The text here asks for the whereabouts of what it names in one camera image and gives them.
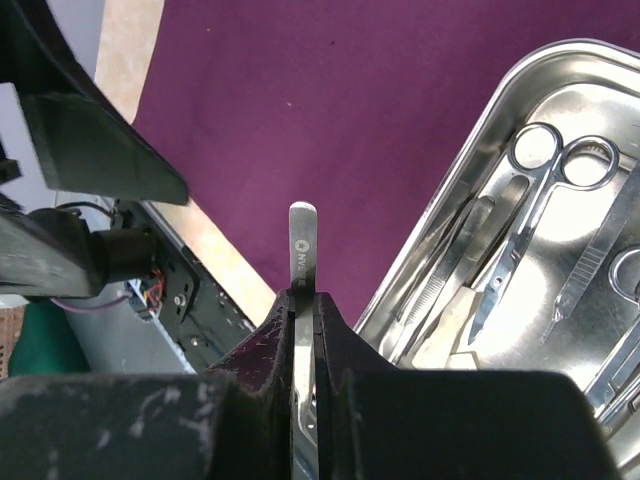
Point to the steel serrated tweezers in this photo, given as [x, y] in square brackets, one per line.
[423, 300]

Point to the white packaged instrument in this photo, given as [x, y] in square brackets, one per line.
[434, 353]

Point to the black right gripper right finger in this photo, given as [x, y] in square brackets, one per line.
[341, 356]

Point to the steel instrument tray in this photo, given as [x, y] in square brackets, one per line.
[581, 87]

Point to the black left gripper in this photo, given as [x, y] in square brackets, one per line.
[82, 142]

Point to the surgical scissors steel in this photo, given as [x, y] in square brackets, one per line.
[539, 151]

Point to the steel scalpel handle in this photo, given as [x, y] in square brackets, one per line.
[595, 253]

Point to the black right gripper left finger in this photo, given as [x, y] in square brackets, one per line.
[253, 432]

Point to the steel forceps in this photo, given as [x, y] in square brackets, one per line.
[617, 329]

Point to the purple cloth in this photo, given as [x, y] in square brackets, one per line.
[358, 107]

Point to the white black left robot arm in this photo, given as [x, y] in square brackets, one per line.
[51, 253]

